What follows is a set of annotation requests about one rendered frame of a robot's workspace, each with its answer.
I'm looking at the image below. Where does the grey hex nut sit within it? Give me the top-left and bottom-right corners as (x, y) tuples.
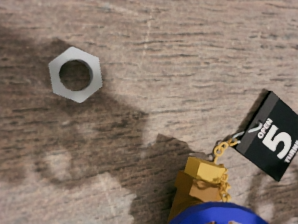
(48, 47), (102, 103)

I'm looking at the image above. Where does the black tag with gold chain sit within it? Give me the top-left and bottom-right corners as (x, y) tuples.
(212, 90), (298, 202)

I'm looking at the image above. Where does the grey and white pipe manifold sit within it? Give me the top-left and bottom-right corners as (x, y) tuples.
(167, 157), (269, 224)

